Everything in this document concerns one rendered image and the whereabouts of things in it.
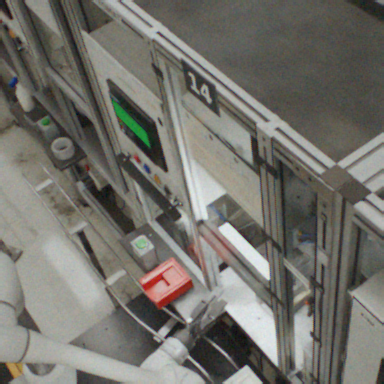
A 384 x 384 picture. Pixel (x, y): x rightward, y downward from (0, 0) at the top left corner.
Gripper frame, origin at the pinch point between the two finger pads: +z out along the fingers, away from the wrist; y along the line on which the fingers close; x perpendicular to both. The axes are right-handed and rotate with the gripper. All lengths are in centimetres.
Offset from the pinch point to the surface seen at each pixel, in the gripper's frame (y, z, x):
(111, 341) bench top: -34, -27, 41
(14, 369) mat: -98, -57, 111
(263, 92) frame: 96, 9, -24
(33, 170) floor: -100, 43, 212
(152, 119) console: 69, 9, 17
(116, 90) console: 69, 12, 34
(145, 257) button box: -3.2, 0.0, 36.0
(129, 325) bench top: -35, -17, 40
